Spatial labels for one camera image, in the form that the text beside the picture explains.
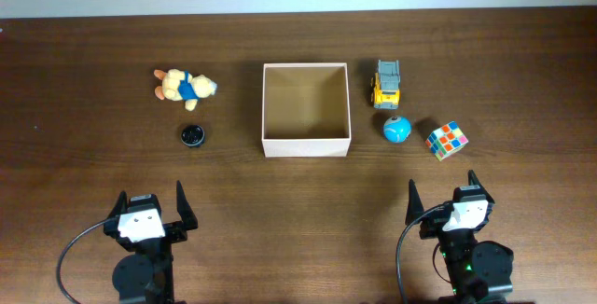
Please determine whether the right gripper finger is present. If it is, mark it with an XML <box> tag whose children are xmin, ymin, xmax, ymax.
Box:
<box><xmin>467</xmin><ymin>170</ymin><xmax>495</xmax><ymax>204</ymax></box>
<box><xmin>405</xmin><ymin>179</ymin><xmax>424</xmax><ymax>225</ymax></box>

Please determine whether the black cable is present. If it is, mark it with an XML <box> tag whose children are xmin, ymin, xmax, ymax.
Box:
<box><xmin>396</xmin><ymin>204</ymin><xmax>454</xmax><ymax>304</ymax></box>
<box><xmin>56</xmin><ymin>218</ymin><xmax>118</xmax><ymax>304</ymax></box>

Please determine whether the right black cable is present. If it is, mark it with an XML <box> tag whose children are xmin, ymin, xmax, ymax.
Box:
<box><xmin>396</xmin><ymin>204</ymin><xmax>454</xmax><ymax>304</ymax></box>

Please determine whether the multicoloured puzzle cube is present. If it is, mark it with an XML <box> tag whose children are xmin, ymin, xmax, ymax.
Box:
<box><xmin>425</xmin><ymin>121</ymin><xmax>468</xmax><ymax>161</ymax></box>

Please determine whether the yellow grey toy truck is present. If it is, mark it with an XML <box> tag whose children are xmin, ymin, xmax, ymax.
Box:
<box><xmin>371</xmin><ymin>60</ymin><xmax>401</xmax><ymax>110</ymax></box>

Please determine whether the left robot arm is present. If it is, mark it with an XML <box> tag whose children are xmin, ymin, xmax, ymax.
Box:
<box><xmin>104</xmin><ymin>182</ymin><xmax>198</xmax><ymax>304</ymax></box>

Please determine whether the blue toy ball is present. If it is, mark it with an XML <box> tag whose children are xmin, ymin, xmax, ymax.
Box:
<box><xmin>383</xmin><ymin>116</ymin><xmax>411</xmax><ymax>144</ymax></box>

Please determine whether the yellow plush bear toy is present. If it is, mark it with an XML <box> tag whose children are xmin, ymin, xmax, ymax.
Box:
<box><xmin>153</xmin><ymin>69</ymin><xmax>217</xmax><ymax>111</ymax></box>

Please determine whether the black round speaker puck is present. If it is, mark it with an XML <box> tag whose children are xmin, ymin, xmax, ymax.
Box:
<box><xmin>181</xmin><ymin>125</ymin><xmax>205</xmax><ymax>148</ymax></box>

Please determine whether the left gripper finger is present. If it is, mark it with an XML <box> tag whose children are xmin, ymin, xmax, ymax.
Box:
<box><xmin>108</xmin><ymin>191</ymin><xmax>128</xmax><ymax>218</ymax></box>
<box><xmin>176</xmin><ymin>181</ymin><xmax>198</xmax><ymax>230</ymax></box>

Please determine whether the left black cable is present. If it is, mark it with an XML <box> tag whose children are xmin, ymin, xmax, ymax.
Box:
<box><xmin>56</xmin><ymin>218</ymin><xmax>118</xmax><ymax>304</ymax></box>

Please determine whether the beige cardboard box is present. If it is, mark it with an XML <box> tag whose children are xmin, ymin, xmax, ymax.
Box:
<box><xmin>261</xmin><ymin>62</ymin><xmax>352</xmax><ymax>158</ymax></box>

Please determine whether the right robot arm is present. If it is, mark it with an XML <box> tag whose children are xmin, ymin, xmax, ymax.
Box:
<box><xmin>396</xmin><ymin>170</ymin><xmax>514</xmax><ymax>304</ymax></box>

